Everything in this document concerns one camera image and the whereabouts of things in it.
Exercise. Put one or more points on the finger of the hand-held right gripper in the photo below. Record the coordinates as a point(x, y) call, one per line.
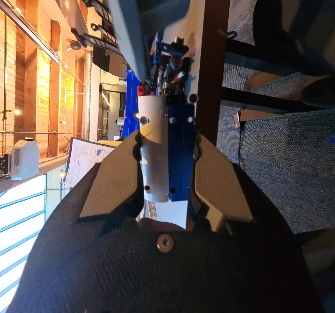
point(128, 25)

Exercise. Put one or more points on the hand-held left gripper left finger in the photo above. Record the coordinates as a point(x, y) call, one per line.
point(115, 182)

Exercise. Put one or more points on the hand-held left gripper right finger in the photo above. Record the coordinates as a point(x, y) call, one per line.
point(219, 184)

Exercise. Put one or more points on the toy brick car model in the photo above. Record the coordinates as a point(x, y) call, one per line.
point(180, 148)

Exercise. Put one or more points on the black desk leg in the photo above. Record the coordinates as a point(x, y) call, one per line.
point(248, 53)
point(261, 99)

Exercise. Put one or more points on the beige cardboard board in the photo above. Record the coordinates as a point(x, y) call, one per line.
point(110, 143)

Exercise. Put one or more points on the white illustrated leaflet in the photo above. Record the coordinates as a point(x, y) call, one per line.
point(83, 156)

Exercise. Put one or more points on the brown cardboard box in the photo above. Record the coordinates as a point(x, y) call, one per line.
point(238, 120)

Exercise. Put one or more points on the blue plastic bin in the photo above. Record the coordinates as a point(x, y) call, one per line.
point(130, 103)

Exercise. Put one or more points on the thin metal rod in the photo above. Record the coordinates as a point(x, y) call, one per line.
point(39, 132)

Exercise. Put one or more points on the large grid window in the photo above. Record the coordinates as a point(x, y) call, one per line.
point(21, 213)

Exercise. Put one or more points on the cardboard piece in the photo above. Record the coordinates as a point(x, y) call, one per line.
point(264, 81)

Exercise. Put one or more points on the white wall device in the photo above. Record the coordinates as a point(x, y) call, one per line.
point(23, 161)

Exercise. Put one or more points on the ceiling light rail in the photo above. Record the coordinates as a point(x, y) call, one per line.
point(31, 32)

